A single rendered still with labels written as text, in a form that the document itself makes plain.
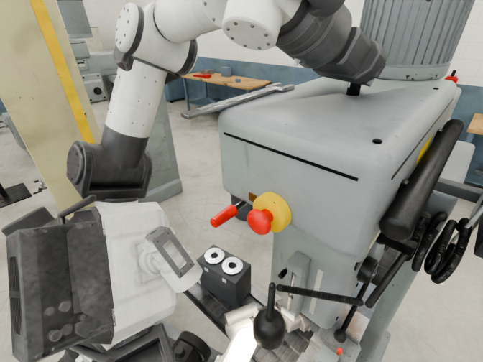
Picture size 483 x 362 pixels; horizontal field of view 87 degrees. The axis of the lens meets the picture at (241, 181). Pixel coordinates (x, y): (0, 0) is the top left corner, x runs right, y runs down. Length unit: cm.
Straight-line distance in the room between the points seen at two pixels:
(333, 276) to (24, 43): 184
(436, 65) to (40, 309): 83
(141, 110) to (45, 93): 142
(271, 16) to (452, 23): 43
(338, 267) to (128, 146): 50
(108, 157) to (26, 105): 138
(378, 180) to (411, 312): 239
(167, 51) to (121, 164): 25
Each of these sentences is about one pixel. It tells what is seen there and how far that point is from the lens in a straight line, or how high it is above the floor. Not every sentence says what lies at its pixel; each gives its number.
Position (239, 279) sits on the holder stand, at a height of 109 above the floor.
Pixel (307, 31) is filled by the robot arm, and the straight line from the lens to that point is 36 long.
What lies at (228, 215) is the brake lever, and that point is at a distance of 46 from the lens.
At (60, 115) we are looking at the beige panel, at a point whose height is 152.
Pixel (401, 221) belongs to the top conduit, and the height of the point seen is 180.
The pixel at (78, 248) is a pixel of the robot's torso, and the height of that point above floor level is 167.
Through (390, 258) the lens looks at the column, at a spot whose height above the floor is 124.
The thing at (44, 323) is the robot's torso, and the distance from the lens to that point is 54.
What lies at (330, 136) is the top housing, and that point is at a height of 189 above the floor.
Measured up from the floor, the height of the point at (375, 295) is 159.
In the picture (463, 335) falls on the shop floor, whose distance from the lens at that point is 275.
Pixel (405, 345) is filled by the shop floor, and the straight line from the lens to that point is 248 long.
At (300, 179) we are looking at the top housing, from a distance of 34.
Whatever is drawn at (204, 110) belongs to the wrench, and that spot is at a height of 190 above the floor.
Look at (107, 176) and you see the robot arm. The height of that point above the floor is 174.
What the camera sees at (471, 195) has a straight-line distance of 85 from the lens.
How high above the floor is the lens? 200
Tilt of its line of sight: 33 degrees down
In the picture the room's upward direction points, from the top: 1 degrees counter-clockwise
